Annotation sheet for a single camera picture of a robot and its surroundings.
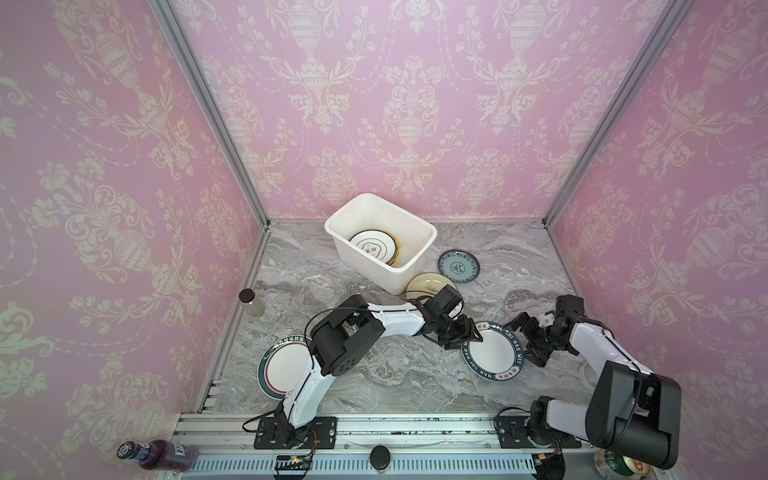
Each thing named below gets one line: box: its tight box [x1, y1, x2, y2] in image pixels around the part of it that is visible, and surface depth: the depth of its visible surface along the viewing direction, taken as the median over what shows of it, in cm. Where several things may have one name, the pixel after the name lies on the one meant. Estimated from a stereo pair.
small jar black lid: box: [238, 288, 266, 318], surface depth 91 cm
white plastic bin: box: [324, 193, 438, 295], surface depth 104 cm
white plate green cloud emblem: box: [349, 229, 397, 265], surface depth 112 cm
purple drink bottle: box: [117, 439, 198, 472], surface depth 61 cm
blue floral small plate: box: [438, 249, 481, 283], surface depth 108 cm
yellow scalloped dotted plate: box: [382, 230, 400, 266], surface depth 111 cm
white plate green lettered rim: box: [461, 321, 525, 382], surface depth 87 cm
